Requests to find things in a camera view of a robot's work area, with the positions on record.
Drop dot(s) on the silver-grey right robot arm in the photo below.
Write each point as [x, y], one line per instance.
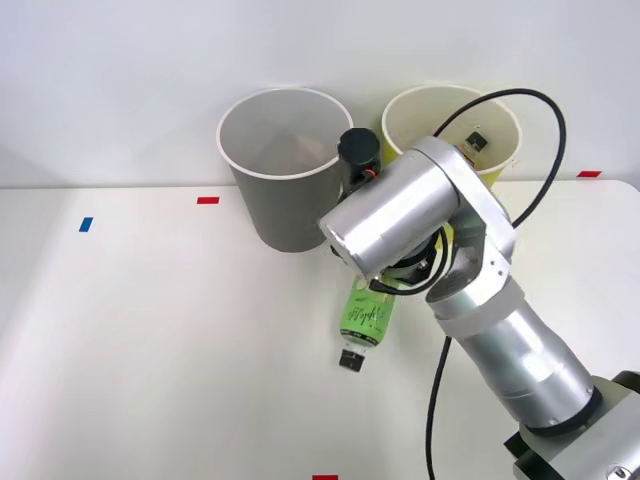
[400, 210]

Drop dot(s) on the grey plastic waste bin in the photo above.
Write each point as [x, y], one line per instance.
[280, 200]

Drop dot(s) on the yellow-green plastic waste bin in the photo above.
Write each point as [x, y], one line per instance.
[425, 117]

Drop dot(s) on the green label plastic bottle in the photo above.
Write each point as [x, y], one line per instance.
[365, 320]

